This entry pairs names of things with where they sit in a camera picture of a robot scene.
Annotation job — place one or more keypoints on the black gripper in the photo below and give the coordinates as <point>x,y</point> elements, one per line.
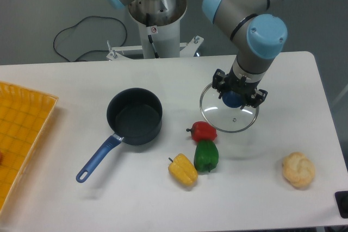
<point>230,86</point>

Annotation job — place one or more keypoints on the glass lid with blue knob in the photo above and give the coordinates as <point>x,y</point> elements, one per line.
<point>224,118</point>

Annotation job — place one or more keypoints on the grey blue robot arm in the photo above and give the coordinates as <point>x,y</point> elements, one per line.
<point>259,37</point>

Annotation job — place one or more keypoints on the red bell pepper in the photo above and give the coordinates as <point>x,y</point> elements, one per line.
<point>202,131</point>

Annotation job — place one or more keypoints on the green bell pepper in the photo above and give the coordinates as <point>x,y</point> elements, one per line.
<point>206,156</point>

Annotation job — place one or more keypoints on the yellow bell pepper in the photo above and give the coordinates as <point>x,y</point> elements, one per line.
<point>182,170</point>

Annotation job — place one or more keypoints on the beige bread roll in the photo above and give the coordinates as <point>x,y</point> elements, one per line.
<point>298,170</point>

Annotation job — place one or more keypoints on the yellow plastic basket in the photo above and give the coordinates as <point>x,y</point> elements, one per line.
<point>24,114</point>

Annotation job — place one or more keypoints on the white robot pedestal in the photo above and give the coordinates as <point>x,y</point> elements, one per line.
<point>159,25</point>

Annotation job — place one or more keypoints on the dark saucepan with blue handle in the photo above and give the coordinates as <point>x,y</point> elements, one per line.
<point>135,117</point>

